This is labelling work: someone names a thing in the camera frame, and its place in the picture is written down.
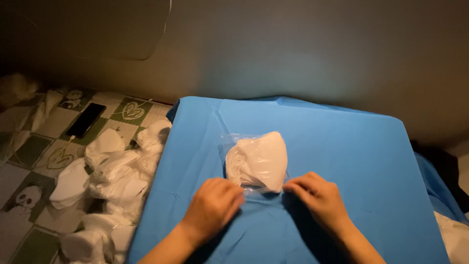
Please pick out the person's left hand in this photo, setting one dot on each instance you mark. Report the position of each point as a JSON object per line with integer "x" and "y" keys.
{"x": 212, "y": 207}

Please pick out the person's right hand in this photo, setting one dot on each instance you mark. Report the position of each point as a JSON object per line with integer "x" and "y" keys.
{"x": 318, "y": 200}

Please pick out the person's right fingers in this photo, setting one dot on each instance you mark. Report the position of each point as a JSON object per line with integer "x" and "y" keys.
{"x": 298, "y": 185}

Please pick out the person's left fingers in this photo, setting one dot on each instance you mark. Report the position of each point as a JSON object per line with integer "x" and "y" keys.
{"x": 229, "y": 189}

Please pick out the clear bag of white masks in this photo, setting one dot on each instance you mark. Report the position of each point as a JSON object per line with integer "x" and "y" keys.
{"x": 258, "y": 161}

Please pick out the blue cloth sheet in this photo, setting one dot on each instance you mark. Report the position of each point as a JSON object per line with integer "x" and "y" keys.
{"x": 289, "y": 183}

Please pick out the pile of bagged white masks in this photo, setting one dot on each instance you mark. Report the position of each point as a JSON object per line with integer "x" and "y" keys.
{"x": 110, "y": 190}

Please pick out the black smartphone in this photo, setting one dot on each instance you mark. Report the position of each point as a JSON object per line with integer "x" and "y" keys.
{"x": 86, "y": 120}

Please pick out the green checked panda blanket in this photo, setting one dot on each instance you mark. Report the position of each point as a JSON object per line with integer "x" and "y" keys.
{"x": 55, "y": 165}

